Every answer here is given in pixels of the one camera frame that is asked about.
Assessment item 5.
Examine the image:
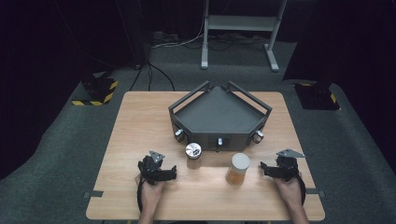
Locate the grey tape strip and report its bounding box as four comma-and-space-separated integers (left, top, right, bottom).
82, 189, 105, 200
304, 188, 327, 199

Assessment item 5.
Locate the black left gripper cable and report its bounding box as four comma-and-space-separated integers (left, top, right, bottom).
135, 176, 148, 213

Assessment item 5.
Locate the white floor cable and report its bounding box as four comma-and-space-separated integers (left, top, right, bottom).
151, 17, 205, 49

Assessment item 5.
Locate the black corner storage rack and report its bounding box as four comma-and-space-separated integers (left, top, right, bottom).
168, 80, 274, 153

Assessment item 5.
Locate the small jar with silver lid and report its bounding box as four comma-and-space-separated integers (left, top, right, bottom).
185, 142, 203, 171

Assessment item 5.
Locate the person's right hand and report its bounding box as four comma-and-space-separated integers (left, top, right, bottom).
273, 171, 304, 209

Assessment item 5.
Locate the grey metal stand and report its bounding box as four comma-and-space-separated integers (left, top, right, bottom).
200, 0, 288, 74

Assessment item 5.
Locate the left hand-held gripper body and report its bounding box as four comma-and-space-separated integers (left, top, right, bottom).
137, 150, 171, 187

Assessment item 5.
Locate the black floor cable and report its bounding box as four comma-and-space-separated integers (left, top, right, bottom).
129, 64, 145, 91
147, 60, 177, 92

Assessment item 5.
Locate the orange jar with white lid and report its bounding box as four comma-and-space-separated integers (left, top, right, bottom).
225, 151, 251, 187

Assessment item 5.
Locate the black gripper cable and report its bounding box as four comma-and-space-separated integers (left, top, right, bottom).
135, 176, 148, 213
297, 174, 307, 207

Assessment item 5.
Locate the person's left hand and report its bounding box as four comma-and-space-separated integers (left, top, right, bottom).
134, 173, 166, 209

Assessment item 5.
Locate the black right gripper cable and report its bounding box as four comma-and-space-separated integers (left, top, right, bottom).
297, 174, 307, 207

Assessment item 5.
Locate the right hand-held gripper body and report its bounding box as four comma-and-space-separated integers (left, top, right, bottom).
270, 148, 302, 183

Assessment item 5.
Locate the black base with hazard stripes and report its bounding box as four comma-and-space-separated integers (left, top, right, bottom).
71, 71, 120, 107
293, 81, 342, 111

